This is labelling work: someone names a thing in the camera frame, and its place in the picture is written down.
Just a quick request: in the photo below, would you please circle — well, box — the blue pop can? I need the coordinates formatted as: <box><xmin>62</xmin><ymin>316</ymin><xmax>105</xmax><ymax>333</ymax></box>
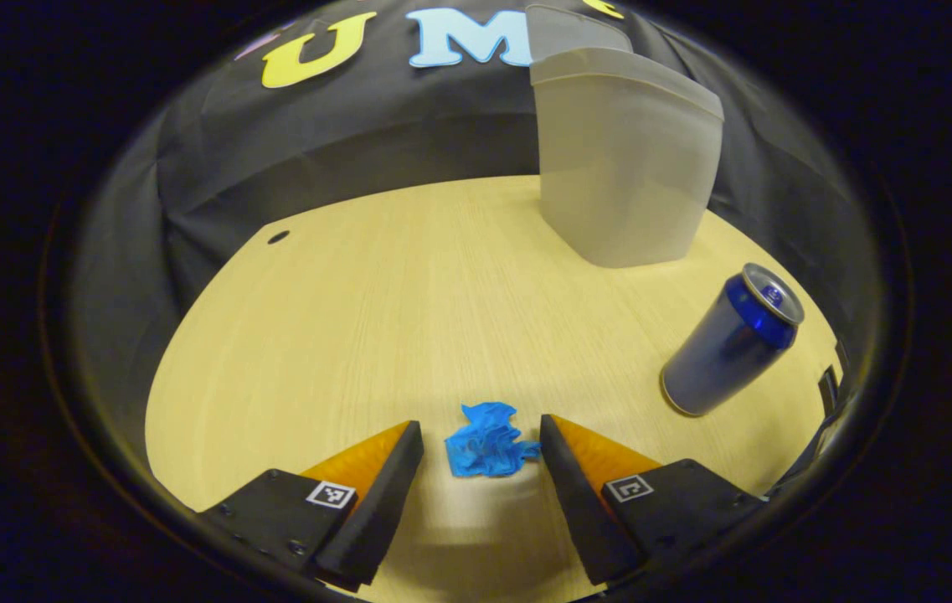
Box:
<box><xmin>660</xmin><ymin>263</ymin><xmax>805</xmax><ymax>417</ymax></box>

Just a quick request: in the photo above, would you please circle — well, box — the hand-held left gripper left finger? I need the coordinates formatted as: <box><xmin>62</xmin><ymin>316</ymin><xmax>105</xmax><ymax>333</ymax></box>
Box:
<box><xmin>195</xmin><ymin>420</ymin><xmax>425</xmax><ymax>591</ymax></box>

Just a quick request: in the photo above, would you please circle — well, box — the white desktop garbage bin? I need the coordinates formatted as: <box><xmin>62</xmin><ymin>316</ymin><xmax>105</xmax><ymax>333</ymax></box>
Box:
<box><xmin>526</xmin><ymin>4</ymin><xmax>725</xmax><ymax>269</ymax></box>

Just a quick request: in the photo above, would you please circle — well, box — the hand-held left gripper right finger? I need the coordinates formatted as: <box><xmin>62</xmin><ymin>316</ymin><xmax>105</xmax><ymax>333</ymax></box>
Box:
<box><xmin>539</xmin><ymin>414</ymin><xmax>769</xmax><ymax>587</ymax></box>

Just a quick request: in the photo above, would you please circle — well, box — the blue paper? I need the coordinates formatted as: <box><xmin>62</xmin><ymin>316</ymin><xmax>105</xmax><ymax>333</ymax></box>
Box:
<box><xmin>444</xmin><ymin>402</ymin><xmax>542</xmax><ymax>479</ymax></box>

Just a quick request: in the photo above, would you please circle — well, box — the black backdrop cloth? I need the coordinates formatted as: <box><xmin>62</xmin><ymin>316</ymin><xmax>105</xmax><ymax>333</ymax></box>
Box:
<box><xmin>65</xmin><ymin>0</ymin><xmax>878</xmax><ymax>478</ymax></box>

